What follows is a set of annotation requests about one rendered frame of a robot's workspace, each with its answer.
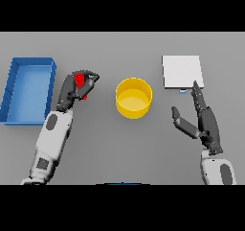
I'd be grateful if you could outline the yellow bowl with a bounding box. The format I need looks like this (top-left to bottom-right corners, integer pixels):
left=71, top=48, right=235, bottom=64
left=115, top=77, right=153, bottom=120

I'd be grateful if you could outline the red beaker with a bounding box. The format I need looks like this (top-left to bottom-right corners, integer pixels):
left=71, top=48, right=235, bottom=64
left=74, top=73, right=88, bottom=101

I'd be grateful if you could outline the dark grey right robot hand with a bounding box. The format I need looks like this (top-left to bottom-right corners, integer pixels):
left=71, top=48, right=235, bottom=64
left=170, top=80, right=224, bottom=156

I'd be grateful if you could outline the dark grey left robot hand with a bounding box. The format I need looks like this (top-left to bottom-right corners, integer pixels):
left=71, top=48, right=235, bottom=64
left=56, top=69, right=100, bottom=113

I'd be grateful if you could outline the blue tray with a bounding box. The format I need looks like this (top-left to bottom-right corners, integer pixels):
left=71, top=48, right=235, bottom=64
left=0, top=57, right=57, bottom=127

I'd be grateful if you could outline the pale square measuring scale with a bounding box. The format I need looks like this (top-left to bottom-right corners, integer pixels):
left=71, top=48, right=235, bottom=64
left=161, top=55, right=205, bottom=95

